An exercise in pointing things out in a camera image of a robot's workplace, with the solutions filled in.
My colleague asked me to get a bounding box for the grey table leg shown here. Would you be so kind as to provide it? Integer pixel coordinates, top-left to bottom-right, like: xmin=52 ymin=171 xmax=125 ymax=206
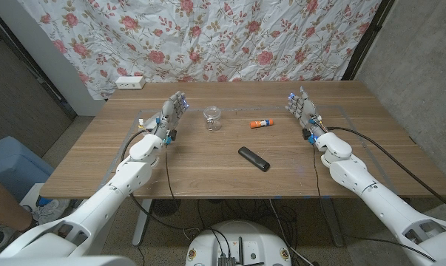
xmin=320 ymin=197 xmax=345 ymax=248

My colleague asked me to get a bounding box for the white floor cable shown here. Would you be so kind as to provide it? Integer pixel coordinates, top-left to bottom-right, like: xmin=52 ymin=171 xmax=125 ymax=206
xmin=268 ymin=199 xmax=314 ymax=266

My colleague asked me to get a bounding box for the person bare leg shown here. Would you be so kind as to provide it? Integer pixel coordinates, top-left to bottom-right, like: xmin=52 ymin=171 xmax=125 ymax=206
xmin=0 ymin=175 xmax=37 ymax=232

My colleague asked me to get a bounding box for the clear glass cup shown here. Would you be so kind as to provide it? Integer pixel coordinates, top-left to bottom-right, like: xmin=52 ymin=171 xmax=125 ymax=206
xmin=203 ymin=106 xmax=223 ymax=132

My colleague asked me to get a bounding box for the black backdrop frame pole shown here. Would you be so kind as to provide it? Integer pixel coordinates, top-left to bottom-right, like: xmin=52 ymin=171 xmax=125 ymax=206
xmin=341 ymin=0 xmax=396 ymax=81

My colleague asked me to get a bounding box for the white power strip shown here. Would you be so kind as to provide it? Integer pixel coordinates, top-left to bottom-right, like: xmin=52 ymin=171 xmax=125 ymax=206
xmin=115 ymin=75 xmax=146 ymax=90

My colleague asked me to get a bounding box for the black door frame strip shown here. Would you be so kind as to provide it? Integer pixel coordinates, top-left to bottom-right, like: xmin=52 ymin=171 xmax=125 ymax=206
xmin=0 ymin=7 xmax=78 ymax=120

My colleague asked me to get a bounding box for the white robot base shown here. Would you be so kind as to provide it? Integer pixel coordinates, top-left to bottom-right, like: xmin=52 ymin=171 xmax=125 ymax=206
xmin=185 ymin=220 xmax=292 ymax=266

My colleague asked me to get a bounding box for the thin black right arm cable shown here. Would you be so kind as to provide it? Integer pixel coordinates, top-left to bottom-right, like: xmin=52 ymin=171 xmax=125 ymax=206
xmin=312 ymin=143 xmax=436 ymax=262

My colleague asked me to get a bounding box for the black TV remote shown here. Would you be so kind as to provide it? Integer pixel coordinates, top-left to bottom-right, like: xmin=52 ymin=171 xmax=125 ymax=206
xmin=237 ymin=146 xmax=271 ymax=173

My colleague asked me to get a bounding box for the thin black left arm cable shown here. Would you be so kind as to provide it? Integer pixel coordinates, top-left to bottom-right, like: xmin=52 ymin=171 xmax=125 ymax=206
xmin=164 ymin=143 xmax=180 ymax=208

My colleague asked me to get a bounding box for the blue plastic bin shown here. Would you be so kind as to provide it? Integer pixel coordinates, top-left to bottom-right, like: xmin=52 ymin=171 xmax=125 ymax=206
xmin=0 ymin=135 xmax=55 ymax=202

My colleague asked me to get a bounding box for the white table leg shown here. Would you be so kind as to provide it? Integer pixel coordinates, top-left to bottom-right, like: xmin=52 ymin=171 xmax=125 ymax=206
xmin=132 ymin=198 xmax=153 ymax=247

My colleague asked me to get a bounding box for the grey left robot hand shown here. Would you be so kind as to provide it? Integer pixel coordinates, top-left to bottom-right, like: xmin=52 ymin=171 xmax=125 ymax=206
xmin=152 ymin=91 xmax=190 ymax=138

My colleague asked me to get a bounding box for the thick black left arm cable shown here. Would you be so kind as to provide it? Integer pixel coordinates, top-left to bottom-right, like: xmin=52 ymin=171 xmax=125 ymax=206
xmin=121 ymin=129 xmax=207 ymax=232

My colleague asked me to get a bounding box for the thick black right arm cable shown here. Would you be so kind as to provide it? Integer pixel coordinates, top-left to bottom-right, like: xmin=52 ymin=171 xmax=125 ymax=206
xmin=325 ymin=126 xmax=446 ymax=214

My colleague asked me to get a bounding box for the grey white sneaker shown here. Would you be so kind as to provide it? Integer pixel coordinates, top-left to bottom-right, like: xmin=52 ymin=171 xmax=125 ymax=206
xmin=32 ymin=199 xmax=70 ymax=225

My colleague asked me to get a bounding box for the floral print curtain backdrop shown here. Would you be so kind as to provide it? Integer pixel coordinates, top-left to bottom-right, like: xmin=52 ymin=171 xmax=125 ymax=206
xmin=17 ymin=0 xmax=382 ymax=100

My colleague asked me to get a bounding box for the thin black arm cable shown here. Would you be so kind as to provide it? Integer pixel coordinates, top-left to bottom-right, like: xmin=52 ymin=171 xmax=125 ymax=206
xmin=164 ymin=143 xmax=180 ymax=208
xmin=312 ymin=143 xmax=436 ymax=262

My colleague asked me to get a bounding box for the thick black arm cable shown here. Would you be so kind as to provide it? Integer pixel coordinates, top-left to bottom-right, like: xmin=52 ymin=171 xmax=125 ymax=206
xmin=121 ymin=129 xmax=207 ymax=232
xmin=325 ymin=126 xmax=446 ymax=214

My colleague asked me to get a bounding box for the white robot torso edge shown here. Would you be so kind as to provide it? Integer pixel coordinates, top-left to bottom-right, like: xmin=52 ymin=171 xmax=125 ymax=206
xmin=0 ymin=254 xmax=137 ymax=266

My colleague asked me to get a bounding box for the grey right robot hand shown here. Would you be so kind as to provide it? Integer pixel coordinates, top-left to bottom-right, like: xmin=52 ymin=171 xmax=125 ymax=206
xmin=285 ymin=86 xmax=325 ymax=137

